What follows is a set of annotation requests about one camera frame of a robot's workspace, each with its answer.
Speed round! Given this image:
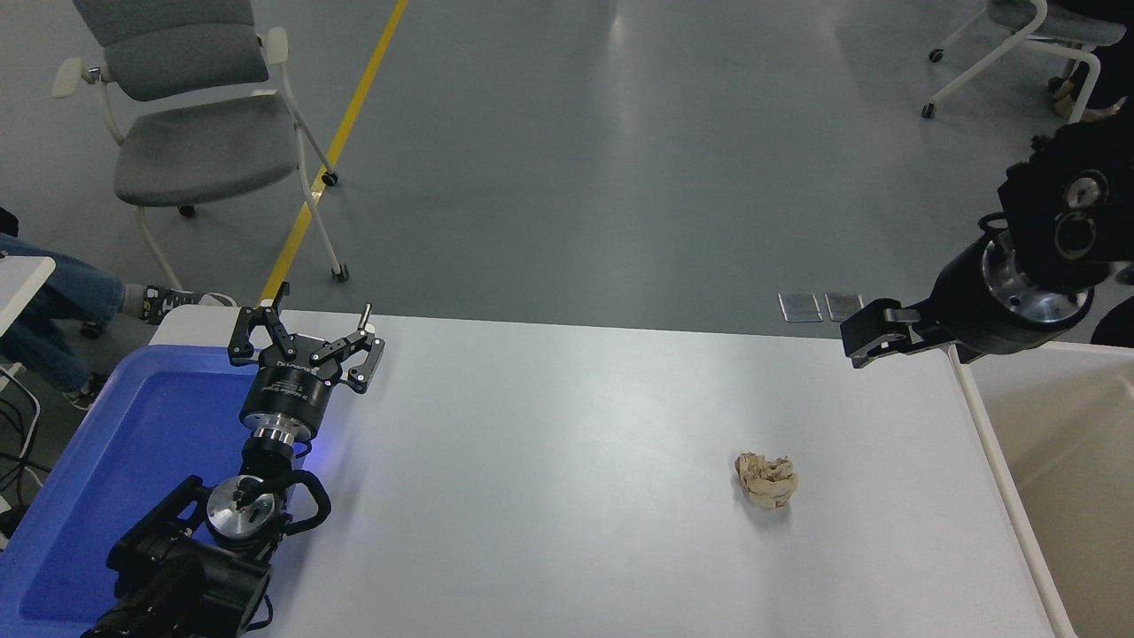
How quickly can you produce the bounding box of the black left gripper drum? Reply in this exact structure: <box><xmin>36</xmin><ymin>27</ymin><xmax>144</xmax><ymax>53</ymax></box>
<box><xmin>239</xmin><ymin>351</ymin><xmax>341</xmax><ymax>439</ymax></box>

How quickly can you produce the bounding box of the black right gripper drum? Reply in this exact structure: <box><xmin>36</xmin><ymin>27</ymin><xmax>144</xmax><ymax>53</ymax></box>
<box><xmin>916</xmin><ymin>242</ymin><xmax>1094</xmax><ymax>358</ymax></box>

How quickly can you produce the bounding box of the blue plastic tray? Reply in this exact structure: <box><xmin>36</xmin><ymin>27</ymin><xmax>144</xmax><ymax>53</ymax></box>
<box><xmin>0</xmin><ymin>344</ymin><xmax>307</xmax><ymax>638</ymax></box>

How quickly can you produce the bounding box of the crumpled tan paper ball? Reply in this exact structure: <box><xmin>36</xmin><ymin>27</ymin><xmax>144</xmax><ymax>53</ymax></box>
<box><xmin>735</xmin><ymin>451</ymin><xmax>800</xmax><ymax>511</ymax></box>

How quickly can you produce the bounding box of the large pale bin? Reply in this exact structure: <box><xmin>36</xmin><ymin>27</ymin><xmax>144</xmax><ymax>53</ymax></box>
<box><xmin>950</xmin><ymin>341</ymin><xmax>1134</xmax><ymax>638</ymax></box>

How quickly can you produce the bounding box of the grey chair with armrests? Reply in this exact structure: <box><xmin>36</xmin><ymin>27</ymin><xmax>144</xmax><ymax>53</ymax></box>
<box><xmin>51</xmin><ymin>0</ymin><xmax>351</xmax><ymax>292</ymax></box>

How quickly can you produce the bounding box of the small white table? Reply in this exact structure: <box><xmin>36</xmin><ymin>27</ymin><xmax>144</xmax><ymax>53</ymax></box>
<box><xmin>0</xmin><ymin>255</ymin><xmax>56</xmax><ymax>338</ymax></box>

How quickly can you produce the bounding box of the yellow floor tape line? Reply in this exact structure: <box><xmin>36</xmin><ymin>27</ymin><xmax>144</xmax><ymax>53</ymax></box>
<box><xmin>257</xmin><ymin>0</ymin><xmax>408</xmax><ymax>308</ymax></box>

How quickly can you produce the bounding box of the grey chair white frame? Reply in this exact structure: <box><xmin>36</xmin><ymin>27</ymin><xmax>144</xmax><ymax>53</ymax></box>
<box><xmin>921</xmin><ymin>0</ymin><xmax>1128</xmax><ymax>121</ymax></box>

